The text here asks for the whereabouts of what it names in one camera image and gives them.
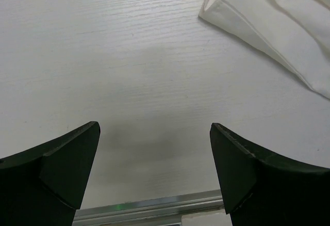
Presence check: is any aluminium table edge rail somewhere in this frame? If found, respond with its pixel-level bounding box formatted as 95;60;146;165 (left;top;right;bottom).
72;190;224;225

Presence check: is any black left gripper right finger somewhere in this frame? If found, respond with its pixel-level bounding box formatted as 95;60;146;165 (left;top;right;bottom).
210;123;329;225

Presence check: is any white pleated skirt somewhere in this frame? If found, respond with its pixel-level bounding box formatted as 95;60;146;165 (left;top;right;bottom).
199;0;329;98

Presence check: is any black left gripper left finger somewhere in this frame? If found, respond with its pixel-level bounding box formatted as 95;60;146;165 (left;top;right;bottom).
1;121;100;225

